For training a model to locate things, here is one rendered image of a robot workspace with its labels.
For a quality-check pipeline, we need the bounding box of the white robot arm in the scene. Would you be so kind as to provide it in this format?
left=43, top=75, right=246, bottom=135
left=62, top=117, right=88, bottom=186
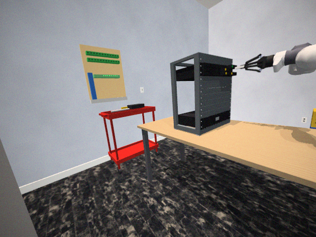
left=273, top=43, right=316, bottom=75

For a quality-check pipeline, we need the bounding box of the dark grey server rack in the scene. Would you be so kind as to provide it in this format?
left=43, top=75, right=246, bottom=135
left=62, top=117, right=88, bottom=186
left=170, top=52, right=237, bottom=136

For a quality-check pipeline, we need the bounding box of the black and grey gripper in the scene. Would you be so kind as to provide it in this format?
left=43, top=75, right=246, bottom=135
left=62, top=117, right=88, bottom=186
left=235, top=54, right=275, bottom=73

